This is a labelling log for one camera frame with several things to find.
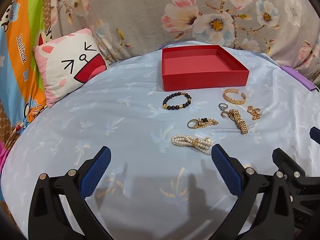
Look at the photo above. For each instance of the light blue bedsheet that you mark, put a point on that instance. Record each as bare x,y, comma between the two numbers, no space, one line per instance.
112,120

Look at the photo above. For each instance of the pink cloth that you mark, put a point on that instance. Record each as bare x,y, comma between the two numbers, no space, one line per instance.
4,157

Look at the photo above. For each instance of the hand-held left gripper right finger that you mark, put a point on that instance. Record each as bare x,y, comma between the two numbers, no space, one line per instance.
226,170

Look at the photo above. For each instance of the purple cloth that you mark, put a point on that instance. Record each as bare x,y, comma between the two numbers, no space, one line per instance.
300,76

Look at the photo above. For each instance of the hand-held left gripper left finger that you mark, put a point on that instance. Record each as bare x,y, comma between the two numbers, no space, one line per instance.
96,170

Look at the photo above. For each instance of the colourful cartoon bedsheet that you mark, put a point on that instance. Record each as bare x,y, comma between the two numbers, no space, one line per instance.
17,67

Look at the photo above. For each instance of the red cardboard box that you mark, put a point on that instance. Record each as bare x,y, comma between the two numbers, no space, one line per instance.
205,81

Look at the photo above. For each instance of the white pink cat pillow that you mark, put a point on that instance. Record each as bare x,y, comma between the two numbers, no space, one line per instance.
62,80

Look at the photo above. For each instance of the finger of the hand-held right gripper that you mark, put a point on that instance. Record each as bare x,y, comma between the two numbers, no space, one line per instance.
316,135
290,163

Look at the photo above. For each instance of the grey floral blanket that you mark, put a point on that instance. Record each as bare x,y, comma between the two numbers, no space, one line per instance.
150,17

